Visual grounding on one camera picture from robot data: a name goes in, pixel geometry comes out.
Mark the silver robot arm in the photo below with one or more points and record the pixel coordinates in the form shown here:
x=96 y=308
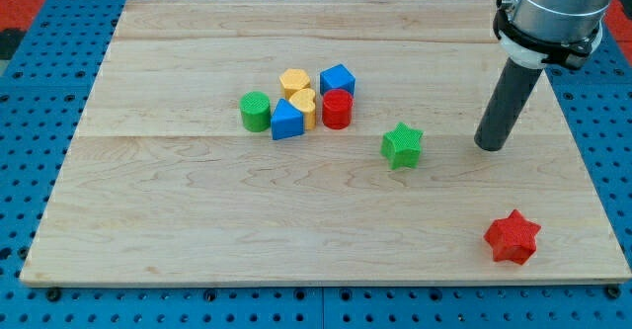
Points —
x=538 y=33

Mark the green star block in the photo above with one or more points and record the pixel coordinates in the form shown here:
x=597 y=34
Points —
x=401 y=146

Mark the red star block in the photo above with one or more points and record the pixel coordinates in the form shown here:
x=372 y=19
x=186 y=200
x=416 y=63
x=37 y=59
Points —
x=512 y=238

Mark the blue triangle block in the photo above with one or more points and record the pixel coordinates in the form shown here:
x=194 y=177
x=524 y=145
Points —
x=286 y=121

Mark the red cylinder block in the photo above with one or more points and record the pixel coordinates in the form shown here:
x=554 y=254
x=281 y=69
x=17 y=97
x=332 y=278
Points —
x=337 y=108

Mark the yellow heart block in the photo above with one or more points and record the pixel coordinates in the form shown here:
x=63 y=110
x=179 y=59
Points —
x=304 y=100

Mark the yellow hexagon block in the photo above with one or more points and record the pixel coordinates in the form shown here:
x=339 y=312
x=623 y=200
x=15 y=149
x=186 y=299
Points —
x=293 y=80

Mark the green cylinder block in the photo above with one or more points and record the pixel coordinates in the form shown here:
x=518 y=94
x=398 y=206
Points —
x=255 y=109

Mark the blue cube block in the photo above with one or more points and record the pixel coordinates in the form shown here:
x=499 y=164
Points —
x=337 y=77

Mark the wooden board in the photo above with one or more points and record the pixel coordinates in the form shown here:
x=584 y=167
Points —
x=163 y=187

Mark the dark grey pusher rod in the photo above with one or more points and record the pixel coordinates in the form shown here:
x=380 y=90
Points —
x=510 y=95

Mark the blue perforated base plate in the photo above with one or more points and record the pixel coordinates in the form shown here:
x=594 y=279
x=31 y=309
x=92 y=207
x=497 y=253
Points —
x=43 y=92

